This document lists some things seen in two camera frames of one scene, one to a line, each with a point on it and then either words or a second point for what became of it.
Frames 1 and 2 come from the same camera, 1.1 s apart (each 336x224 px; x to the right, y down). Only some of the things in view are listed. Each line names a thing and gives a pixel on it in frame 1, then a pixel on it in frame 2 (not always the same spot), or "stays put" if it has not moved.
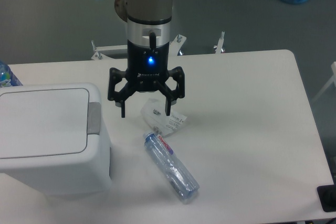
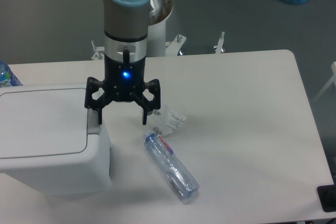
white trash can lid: x=44 y=123 stays put
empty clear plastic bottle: x=183 y=184 stays put
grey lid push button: x=94 y=118 stays put
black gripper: x=148 y=67 to x=123 y=82
